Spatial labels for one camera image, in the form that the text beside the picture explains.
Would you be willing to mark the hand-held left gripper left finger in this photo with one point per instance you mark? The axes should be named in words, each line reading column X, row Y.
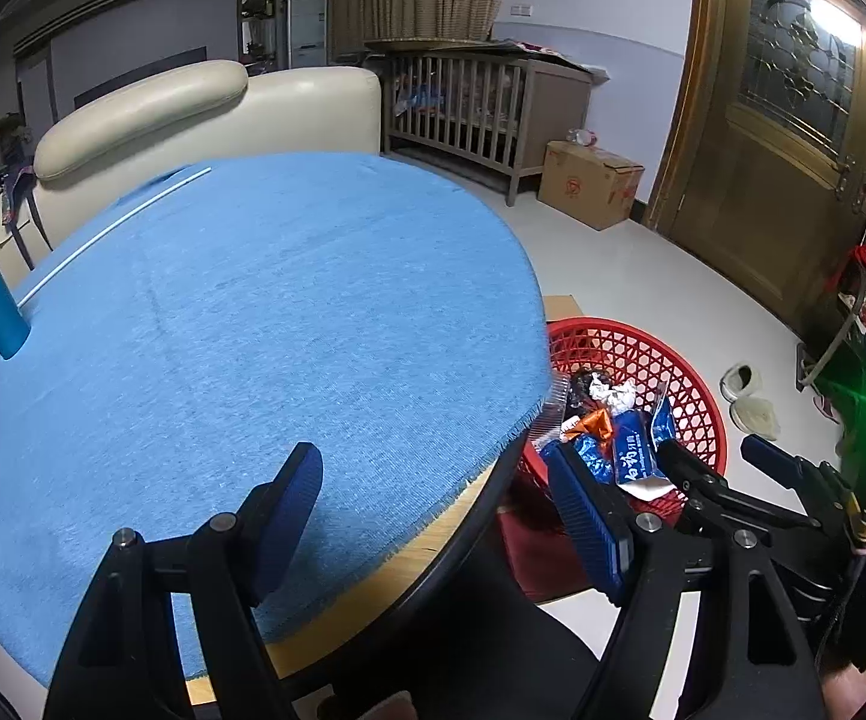
column 290, row 517

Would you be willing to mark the black plastic bag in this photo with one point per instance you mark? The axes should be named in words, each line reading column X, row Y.
column 590, row 382

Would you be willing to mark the brown cardboard box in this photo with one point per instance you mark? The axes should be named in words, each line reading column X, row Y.
column 583, row 187

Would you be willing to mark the cream slipper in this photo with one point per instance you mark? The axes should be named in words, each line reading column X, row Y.
column 755, row 420
column 736, row 382

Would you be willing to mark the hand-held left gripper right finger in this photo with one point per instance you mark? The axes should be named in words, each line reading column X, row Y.
column 587, row 517

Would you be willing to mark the cream leather sofa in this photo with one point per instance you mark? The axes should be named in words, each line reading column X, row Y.
column 178, row 97

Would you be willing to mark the thin white rod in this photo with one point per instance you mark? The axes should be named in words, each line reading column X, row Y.
column 103, row 229

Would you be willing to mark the blue fleece table cloth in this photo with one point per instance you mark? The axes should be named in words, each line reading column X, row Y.
column 253, row 300

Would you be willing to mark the grey metal stand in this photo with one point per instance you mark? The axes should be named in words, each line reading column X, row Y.
column 830, row 349

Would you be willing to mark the person's dark trousers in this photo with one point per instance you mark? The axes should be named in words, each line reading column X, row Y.
column 463, row 637

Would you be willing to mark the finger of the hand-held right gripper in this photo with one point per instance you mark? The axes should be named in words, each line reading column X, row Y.
column 774, row 457
column 703, row 476

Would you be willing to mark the red plastic bag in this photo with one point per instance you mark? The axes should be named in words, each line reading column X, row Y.
column 596, row 424

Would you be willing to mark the blue paper carton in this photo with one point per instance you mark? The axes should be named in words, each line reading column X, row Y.
column 632, row 457

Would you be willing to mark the red plastic basket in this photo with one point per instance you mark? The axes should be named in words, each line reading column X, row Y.
column 628, row 345

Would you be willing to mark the round wooden table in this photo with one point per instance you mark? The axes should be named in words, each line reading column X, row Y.
column 373, row 579

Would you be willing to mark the white plastic bag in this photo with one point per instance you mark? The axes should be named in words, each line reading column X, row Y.
column 617, row 396

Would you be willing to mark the blue plastic bag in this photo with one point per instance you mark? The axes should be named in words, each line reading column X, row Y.
column 594, row 457

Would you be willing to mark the white standing air conditioner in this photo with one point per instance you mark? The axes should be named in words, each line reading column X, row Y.
column 307, row 30

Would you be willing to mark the wooden baby crib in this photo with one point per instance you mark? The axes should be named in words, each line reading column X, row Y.
column 553, row 105

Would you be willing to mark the brown wooden door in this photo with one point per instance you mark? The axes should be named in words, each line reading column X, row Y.
column 740, row 187

